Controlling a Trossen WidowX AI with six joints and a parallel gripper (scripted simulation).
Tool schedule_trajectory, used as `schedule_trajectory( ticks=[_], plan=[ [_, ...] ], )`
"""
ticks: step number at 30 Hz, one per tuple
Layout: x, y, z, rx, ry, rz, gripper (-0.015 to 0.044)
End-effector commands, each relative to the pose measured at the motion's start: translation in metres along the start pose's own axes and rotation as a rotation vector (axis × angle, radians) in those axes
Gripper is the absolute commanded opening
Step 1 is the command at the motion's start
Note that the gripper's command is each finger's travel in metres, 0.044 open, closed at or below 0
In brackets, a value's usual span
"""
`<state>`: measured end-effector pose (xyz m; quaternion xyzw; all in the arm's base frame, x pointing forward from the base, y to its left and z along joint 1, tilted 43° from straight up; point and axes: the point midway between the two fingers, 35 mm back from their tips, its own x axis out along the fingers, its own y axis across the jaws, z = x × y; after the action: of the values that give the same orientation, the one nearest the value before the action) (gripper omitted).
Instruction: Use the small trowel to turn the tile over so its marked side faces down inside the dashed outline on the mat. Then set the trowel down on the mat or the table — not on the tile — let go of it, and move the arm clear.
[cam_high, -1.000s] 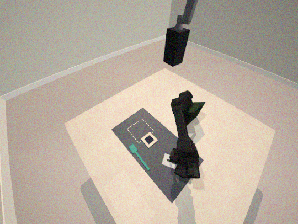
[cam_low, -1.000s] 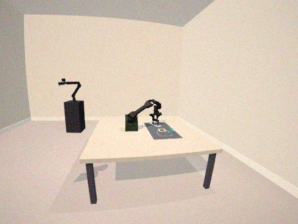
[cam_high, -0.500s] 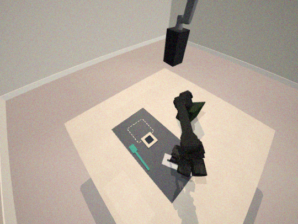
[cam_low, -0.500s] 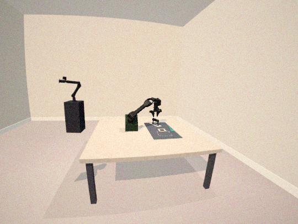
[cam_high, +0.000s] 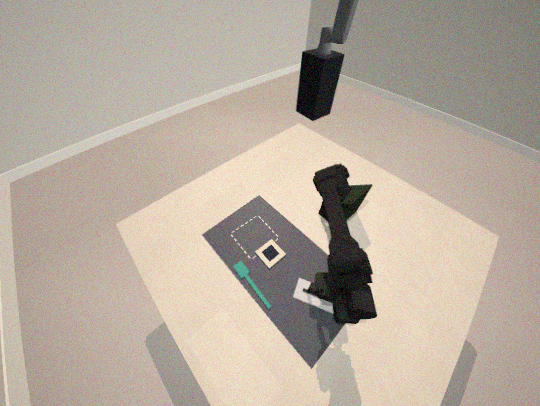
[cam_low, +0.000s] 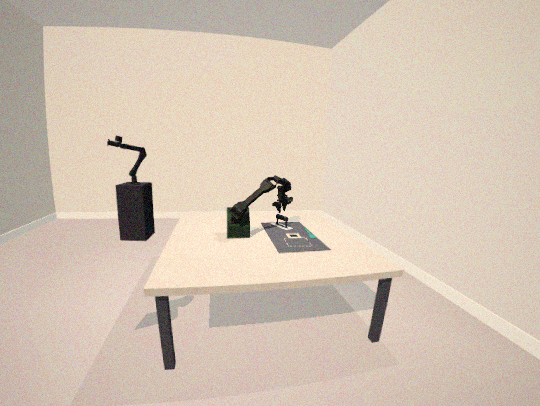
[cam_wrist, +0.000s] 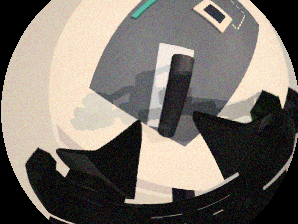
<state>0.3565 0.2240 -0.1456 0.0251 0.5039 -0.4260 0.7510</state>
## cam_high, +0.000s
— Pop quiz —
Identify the teal small trowel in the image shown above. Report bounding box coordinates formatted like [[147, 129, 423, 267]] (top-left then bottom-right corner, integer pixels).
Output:
[[233, 261, 272, 309]]

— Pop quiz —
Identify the cream square tile with dark centre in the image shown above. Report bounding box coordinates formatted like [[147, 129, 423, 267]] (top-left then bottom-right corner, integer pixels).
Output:
[[255, 239, 286, 269]]

